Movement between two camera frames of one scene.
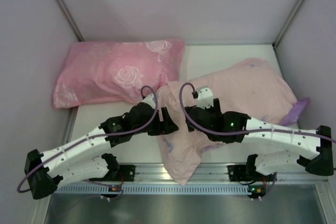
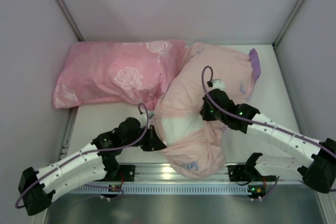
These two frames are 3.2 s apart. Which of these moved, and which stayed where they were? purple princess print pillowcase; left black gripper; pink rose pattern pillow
Moved: left black gripper; purple princess print pillowcase
Stayed: pink rose pattern pillow
